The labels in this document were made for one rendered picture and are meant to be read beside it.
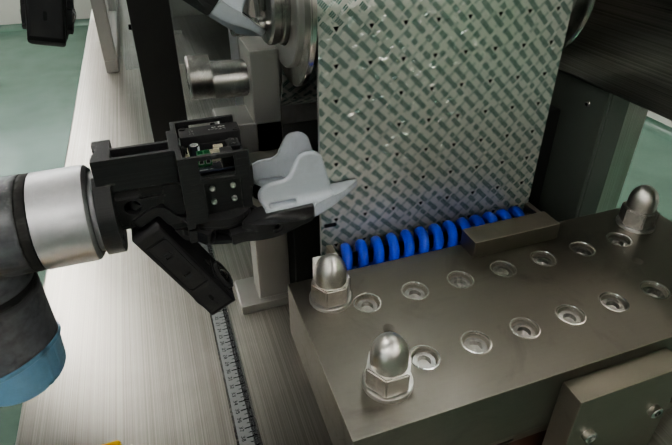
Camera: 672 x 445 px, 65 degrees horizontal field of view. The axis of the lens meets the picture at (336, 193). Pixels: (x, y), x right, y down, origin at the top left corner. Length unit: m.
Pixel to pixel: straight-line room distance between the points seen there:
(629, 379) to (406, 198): 0.23
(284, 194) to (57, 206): 0.17
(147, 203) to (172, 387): 0.22
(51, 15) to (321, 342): 0.31
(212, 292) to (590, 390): 0.31
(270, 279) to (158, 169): 0.25
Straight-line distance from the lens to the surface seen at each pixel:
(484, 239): 0.51
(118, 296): 0.70
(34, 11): 0.44
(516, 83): 0.52
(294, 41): 0.43
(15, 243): 0.43
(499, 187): 0.57
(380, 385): 0.38
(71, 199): 0.42
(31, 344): 0.50
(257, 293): 0.64
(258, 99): 0.50
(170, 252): 0.45
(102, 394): 0.60
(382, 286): 0.47
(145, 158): 0.41
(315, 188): 0.45
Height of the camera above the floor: 1.34
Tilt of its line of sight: 32 degrees down
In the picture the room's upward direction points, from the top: straight up
